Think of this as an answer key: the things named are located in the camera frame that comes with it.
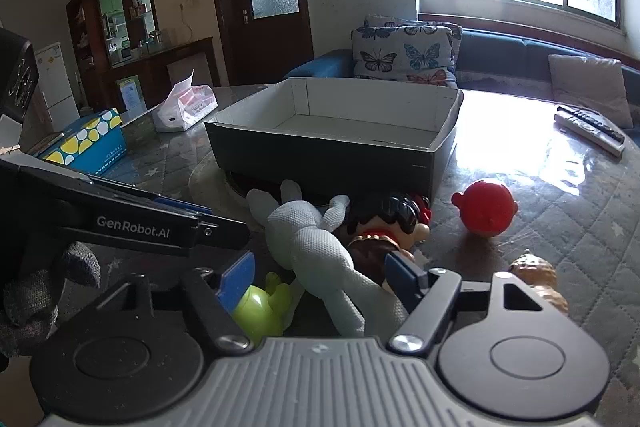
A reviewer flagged green alien toy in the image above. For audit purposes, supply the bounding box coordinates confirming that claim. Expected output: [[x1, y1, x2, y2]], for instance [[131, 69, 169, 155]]
[[231, 271, 293, 348]]

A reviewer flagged black-haired doll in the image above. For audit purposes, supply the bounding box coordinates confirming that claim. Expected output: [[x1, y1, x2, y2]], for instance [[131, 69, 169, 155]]
[[340, 191, 433, 295]]

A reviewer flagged white refrigerator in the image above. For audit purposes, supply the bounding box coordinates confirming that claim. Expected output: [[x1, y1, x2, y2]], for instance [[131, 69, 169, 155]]
[[32, 41, 81, 128]]

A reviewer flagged black remote control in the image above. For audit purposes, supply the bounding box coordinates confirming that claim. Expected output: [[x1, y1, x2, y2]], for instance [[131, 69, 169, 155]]
[[556, 105, 627, 144]]

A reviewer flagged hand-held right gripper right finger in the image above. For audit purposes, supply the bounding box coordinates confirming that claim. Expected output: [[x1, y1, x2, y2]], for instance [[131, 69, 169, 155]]
[[384, 251, 571, 355]]

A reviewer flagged brown figure toy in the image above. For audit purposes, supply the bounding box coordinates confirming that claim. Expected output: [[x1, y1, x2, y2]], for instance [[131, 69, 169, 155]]
[[509, 251, 570, 315]]

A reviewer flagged dark cardboard box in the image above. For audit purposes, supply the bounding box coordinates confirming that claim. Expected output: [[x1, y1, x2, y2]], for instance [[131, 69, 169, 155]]
[[204, 78, 465, 198]]

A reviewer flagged red ball toy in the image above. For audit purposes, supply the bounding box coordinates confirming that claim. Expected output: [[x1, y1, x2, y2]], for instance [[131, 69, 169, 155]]
[[451, 178, 520, 237]]

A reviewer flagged white remote control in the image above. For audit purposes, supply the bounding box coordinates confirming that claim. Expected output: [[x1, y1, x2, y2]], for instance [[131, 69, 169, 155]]
[[553, 112, 626, 158]]

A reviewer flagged white board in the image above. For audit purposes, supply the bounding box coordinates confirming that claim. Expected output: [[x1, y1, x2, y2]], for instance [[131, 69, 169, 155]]
[[166, 56, 197, 88]]

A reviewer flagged white tissue pack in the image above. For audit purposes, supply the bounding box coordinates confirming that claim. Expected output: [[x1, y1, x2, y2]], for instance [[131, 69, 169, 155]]
[[151, 69, 219, 132]]

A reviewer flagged blue sofa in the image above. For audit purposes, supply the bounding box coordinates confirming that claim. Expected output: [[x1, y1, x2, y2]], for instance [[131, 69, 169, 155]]
[[284, 27, 640, 108]]

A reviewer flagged blue dotted tissue box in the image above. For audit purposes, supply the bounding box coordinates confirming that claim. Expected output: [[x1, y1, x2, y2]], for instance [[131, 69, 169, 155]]
[[30, 108, 126, 175]]

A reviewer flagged grey quilted desktop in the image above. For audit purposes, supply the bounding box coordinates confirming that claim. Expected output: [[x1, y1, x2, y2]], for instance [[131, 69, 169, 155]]
[[20, 83, 640, 427]]

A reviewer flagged butterfly print pillow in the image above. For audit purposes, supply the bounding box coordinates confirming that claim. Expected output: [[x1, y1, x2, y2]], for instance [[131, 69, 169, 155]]
[[364, 14, 464, 58], [351, 26, 458, 88]]

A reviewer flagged grey cushion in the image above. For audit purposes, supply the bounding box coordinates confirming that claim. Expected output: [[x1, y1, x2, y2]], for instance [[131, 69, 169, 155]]
[[547, 54, 636, 128]]

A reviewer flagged dark wooden display cabinet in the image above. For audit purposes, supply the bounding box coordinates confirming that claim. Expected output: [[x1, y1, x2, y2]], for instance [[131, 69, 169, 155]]
[[65, 0, 217, 114]]

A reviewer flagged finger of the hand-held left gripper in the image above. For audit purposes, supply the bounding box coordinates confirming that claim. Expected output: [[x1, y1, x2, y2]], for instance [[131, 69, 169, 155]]
[[86, 174, 215, 218], [192, 215, 251, 252]]

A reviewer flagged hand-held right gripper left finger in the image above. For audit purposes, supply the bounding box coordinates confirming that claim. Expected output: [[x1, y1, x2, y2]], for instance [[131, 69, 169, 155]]
[[100, 251, 257, 354]]

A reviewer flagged white plush rabbit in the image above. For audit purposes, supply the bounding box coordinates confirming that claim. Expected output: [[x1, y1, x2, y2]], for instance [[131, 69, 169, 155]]
[[247, 179, 408, 338]]

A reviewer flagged person's left hand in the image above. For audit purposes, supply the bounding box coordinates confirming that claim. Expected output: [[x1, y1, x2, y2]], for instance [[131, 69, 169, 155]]
[[0, 242, 101, 358]]

